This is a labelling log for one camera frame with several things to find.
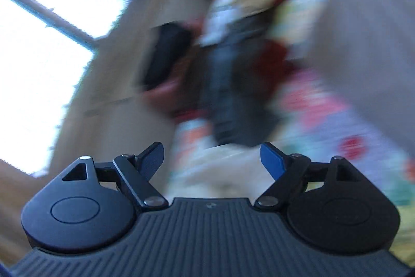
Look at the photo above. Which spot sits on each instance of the window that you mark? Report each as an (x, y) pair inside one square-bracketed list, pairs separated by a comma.
[(39, 85)]

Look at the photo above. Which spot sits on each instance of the dark grey garment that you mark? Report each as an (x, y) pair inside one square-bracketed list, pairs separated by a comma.
[(227, 95)]

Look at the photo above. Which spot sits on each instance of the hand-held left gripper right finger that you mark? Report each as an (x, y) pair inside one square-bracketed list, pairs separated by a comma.
[(272, 159)]

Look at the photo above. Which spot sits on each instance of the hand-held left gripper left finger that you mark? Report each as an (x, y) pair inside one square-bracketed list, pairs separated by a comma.
[(152, 157)]

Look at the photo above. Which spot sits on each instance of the grey waffle shirt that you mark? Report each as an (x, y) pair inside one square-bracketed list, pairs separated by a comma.
[(373, 37)]

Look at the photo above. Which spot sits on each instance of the red cloth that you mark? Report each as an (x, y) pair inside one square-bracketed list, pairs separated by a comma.
[(272, 59)]

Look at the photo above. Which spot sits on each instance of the black garment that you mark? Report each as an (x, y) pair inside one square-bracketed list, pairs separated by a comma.
[(165, 56)]

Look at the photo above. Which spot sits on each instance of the floral blanket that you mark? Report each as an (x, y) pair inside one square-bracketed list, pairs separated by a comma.
[(324, 108)]

